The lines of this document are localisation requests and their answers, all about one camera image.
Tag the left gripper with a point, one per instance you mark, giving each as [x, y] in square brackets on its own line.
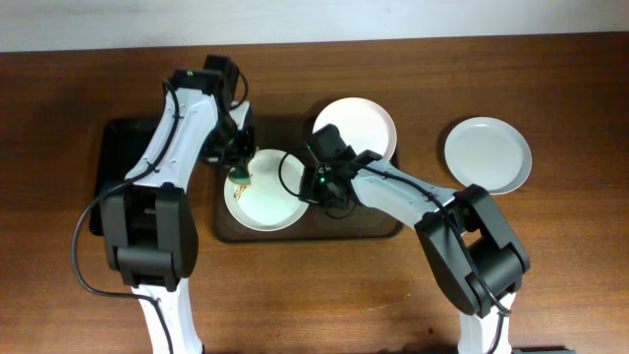
[236, 150]

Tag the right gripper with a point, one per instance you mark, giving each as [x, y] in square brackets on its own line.
[314, 192]

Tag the green yellow sponge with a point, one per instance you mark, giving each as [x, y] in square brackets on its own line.
[239, 173]

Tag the white plate bottom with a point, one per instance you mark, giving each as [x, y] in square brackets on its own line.
[265, 205]

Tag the white plate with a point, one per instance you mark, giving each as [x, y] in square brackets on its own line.
[265, 205]
[362, 124]
[488, 152]

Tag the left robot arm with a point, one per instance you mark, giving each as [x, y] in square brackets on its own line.
[158, 269]

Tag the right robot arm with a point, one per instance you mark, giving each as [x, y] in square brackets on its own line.
[475, 257]

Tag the black rectangular tray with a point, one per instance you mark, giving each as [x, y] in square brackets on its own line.
[123, 143]

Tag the white plate top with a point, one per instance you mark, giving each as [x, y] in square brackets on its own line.
[362, 124]

